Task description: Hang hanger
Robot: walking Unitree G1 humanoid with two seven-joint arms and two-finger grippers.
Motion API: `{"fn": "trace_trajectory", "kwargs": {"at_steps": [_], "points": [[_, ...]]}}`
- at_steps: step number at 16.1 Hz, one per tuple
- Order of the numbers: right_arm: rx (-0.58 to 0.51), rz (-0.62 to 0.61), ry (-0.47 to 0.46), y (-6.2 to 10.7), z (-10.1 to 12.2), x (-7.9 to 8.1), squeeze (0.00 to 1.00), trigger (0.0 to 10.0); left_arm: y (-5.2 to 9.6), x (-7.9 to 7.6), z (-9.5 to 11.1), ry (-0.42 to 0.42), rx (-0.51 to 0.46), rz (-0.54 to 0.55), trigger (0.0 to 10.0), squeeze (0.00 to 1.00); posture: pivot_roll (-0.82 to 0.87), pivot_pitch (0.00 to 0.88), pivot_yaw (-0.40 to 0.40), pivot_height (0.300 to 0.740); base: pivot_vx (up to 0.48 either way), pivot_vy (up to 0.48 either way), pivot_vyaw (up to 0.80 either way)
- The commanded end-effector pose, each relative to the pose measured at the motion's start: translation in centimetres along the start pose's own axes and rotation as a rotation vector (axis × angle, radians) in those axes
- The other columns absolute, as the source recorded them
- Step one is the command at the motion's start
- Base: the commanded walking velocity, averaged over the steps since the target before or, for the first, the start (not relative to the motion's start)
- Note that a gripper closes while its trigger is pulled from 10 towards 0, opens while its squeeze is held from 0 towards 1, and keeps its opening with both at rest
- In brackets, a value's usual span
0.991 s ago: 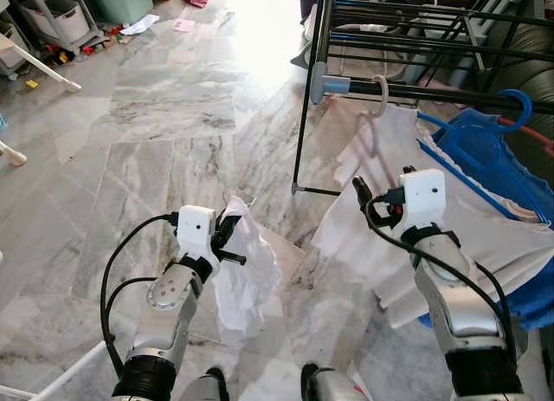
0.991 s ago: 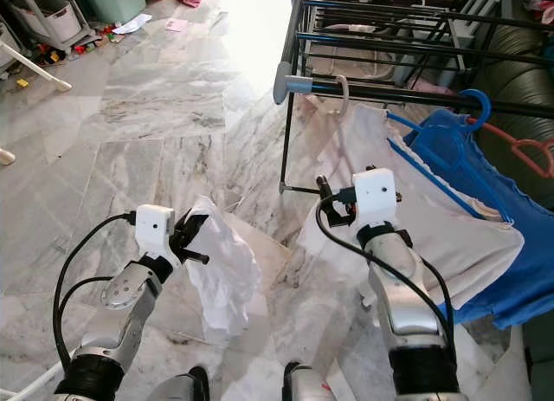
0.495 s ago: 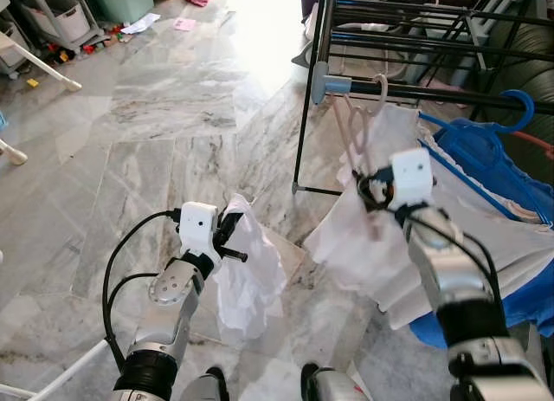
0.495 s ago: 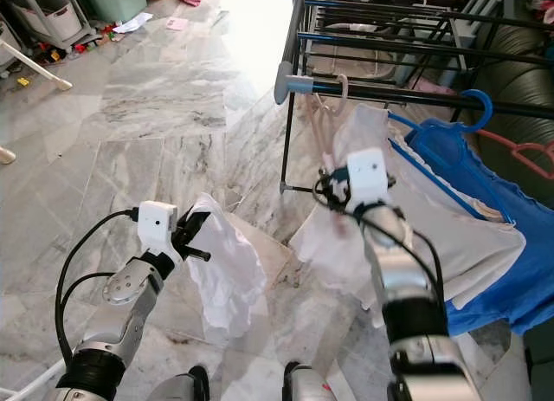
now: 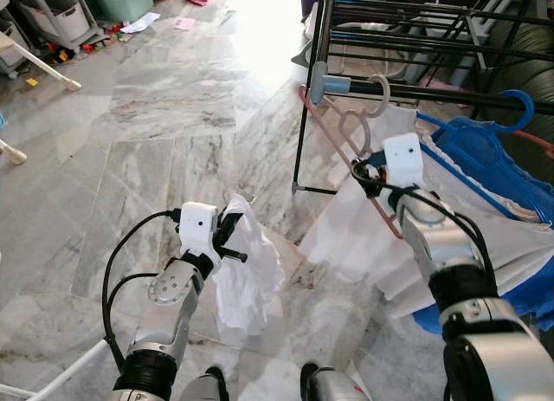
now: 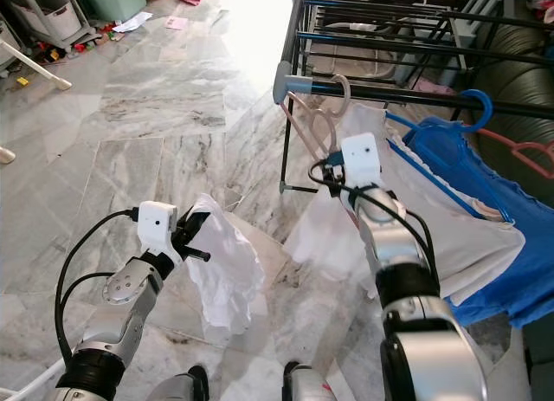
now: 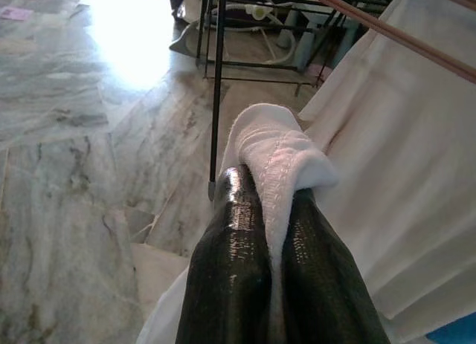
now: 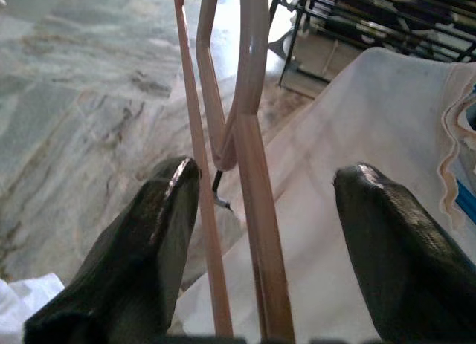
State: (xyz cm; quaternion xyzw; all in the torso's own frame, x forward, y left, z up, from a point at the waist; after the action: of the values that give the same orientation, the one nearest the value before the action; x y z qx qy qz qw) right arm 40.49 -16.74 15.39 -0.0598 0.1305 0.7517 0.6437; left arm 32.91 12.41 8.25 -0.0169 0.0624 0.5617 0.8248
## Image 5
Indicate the white t-shirt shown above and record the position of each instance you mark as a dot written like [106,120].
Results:
[251,280]

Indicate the pink plastic hanger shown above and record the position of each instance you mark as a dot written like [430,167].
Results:
[329,128]

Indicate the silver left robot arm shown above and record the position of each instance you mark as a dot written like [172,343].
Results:
[169,323]

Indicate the red plastic hanger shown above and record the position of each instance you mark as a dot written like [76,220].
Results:
[537,144]

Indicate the black metal drying rack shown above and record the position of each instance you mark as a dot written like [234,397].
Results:
[450,96]

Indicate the blue shirt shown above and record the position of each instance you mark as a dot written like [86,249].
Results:
[485,158]

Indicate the robot left leg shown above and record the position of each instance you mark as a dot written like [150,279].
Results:
[206,385]

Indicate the robot leg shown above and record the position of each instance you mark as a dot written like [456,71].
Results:
[333,385]
[206,385]

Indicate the pale grey shirt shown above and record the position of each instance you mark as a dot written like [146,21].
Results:
[511,245]

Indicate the robot right leg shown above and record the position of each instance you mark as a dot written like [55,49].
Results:
[333,385]

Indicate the dark green sofa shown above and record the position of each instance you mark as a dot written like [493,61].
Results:
[528,63]

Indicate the pink paper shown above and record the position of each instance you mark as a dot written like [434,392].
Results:
[183,23]

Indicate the white paper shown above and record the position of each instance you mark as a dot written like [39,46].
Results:
[140,22]

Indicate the green plastic bin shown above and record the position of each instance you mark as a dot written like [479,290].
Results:
[121,1]

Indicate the beige plastic chair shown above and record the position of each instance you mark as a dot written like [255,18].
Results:
[43,67]

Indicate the grey drawer storage cart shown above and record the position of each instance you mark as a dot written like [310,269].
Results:
[61,16]

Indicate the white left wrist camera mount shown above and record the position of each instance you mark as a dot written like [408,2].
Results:
[197,228]

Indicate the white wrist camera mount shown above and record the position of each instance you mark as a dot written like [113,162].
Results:
[197,228]
[402,158]

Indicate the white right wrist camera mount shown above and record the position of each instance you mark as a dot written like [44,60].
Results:
[402,158]

